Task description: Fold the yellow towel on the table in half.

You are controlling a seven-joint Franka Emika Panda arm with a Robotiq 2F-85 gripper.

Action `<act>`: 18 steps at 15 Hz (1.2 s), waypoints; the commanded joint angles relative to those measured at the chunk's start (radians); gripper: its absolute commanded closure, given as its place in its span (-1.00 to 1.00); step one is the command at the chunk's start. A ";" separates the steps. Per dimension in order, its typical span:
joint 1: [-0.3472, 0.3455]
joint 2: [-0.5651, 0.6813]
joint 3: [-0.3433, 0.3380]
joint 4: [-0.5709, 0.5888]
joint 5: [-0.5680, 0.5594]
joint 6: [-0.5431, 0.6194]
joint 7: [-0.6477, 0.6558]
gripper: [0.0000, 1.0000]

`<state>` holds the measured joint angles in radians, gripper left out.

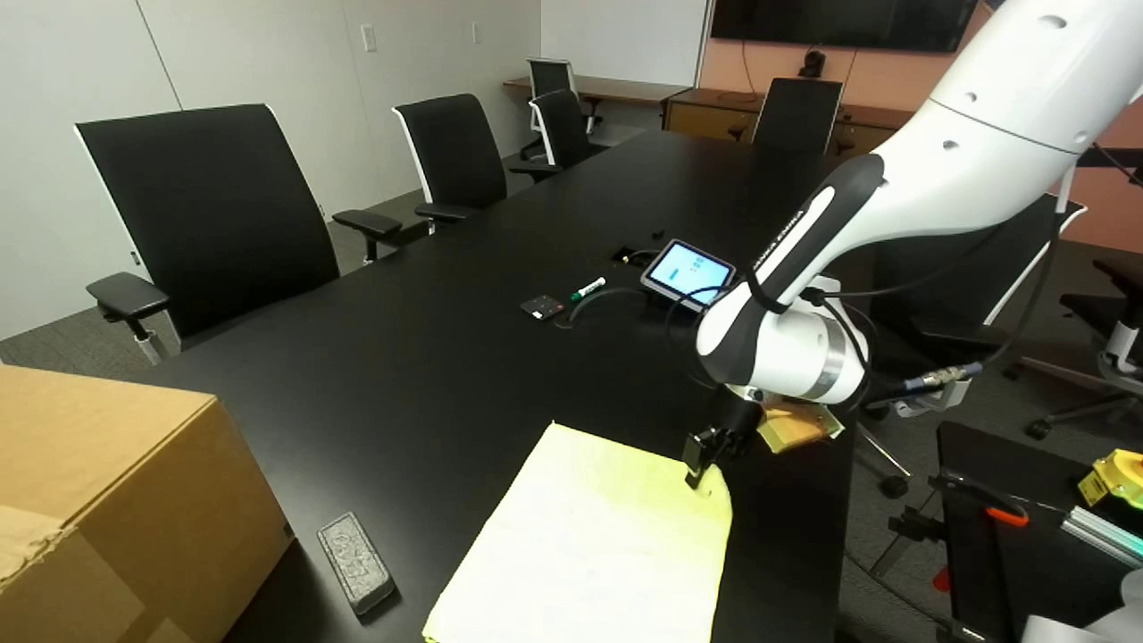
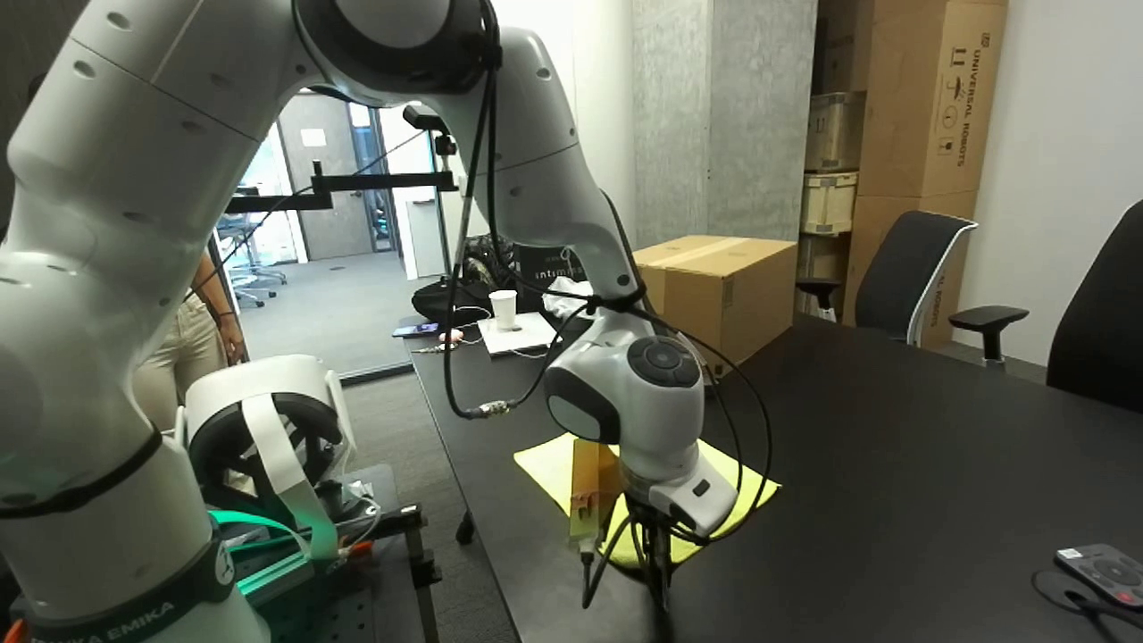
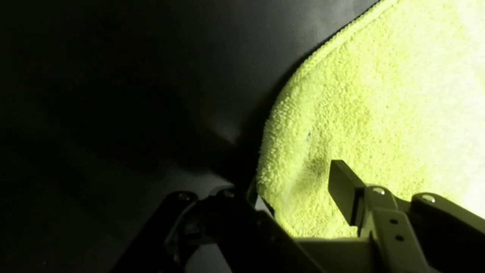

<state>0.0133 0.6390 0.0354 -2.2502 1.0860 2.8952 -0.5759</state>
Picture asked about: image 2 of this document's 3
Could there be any tan cardboard flap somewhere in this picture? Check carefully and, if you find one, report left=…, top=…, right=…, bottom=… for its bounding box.
left=568, top=432, right=630, bottom=552

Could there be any small black handheld device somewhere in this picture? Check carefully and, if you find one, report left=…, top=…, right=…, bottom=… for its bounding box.
left=1028, top=560, right=1143, bottom=643

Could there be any white VR headset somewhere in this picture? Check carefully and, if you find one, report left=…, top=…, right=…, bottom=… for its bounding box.
left=174, top=349, right=360, bottom=564

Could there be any small black boom camera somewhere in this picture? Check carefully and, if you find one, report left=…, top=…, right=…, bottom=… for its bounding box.
left=399, top=98, right=466, bottom=161

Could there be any small black flat device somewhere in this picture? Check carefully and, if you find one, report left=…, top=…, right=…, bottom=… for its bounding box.
left=1053, top=538, right=1143, bottom=615

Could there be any black bag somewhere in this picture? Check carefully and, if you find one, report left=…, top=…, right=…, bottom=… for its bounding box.
left=406, top=270, right=500, bottom=340

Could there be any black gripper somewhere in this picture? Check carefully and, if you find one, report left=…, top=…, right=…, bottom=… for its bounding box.
left=632, top=500, right=682, bottom=589

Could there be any white paper tray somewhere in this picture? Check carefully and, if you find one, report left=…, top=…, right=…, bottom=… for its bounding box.
left=470, top=305, right=560, bottom=359

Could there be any small grey rolling chair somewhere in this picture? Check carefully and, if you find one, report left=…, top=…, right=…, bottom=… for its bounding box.
left=221, top=211, right=294, bottom=316

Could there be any black camera boom bar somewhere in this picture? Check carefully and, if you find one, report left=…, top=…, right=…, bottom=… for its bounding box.
left=221, top=161, right=460, bottom=219

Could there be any black white-framed office chair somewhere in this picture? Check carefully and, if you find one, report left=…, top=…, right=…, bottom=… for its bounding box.
left=855, top=208, right=1033, bottom=365
left=1044, top=196, right=1143, bottom=416

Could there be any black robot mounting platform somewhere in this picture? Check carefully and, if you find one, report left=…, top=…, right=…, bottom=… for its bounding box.
left=227, top=460, right=450, bottom=643

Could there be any shelf with small boxes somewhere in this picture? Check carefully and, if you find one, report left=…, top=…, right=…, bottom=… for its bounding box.
left=795, top=85, right=864, bottom=324

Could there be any white paper cup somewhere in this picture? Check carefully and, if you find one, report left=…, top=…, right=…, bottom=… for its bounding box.
left=485, top=286, right=526, bottom=336

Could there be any yellow towel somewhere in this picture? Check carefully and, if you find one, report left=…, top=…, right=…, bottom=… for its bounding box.
left=512, top=428, right=786, bottom=571

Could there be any brown cardboard box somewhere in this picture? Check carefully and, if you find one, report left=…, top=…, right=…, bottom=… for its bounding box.
left=632, top=230, right=801, bottom=372

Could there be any tall cardboard box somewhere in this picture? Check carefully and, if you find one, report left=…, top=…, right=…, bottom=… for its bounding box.
left=818, top=0, right=1011, bottom=332

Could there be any green plastic frame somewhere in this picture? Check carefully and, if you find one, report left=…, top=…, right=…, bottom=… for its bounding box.
left=205, top=504, right=360, bottom=608

